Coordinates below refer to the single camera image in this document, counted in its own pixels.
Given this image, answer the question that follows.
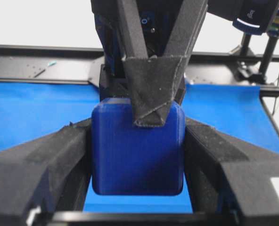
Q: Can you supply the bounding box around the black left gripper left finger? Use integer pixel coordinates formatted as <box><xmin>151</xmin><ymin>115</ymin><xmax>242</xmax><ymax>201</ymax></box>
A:
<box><xmin>0</xmin><ymin>119</ymin><xmax>91</xmax><ymax>226</ymax></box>

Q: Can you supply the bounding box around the black table frame rail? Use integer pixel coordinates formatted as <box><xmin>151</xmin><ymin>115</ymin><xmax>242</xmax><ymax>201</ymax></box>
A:
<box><xmin>0</xmin><ymin>43</ymin><xmax>279</xmax><ymax>97</ymax></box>

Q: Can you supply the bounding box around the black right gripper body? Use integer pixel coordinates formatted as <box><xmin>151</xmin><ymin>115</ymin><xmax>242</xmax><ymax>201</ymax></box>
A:
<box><xmin>90</xmin><ymin>0</ymin><xmax>187</xmax><ymax>104</ymax></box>

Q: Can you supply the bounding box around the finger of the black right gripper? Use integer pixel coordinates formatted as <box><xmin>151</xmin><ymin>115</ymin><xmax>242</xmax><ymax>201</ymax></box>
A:
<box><xmin>123</xmin><ymin>0</ymin><xmax>208</xmax><ymax>127</ymax></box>

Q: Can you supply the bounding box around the blue table mat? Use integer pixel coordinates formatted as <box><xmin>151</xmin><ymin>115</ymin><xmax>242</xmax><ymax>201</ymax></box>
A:
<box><xmin>0</xmin><ymin>83</ymin><xmax>279</xmax><ymax>213</ymax></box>

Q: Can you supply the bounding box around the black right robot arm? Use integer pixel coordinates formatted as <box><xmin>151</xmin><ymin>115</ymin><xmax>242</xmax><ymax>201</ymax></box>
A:
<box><xmin>91</xmin><ymin>0</ymin><xmax>279</xmax><ymax>128</ymax></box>

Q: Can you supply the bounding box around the black camera stand post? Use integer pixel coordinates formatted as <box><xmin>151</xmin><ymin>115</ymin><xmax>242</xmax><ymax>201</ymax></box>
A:
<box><xmin>230</xmin><ymin>30</ymin><xmax>279</xmax><ymax>86</ymax></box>

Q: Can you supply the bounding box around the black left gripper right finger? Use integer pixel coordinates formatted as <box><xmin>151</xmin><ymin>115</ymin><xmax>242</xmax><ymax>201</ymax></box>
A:
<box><xmin>184</xmin><ymin>118</ymin><xmax>279</xmax><ymax>226</ymax></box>

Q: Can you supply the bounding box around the blue cube block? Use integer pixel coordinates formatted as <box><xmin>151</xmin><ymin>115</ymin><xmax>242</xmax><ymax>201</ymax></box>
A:
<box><xmin>91</xmin><ymin>98</ymin><xmax>185</xmax><ymax>196</ymax></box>

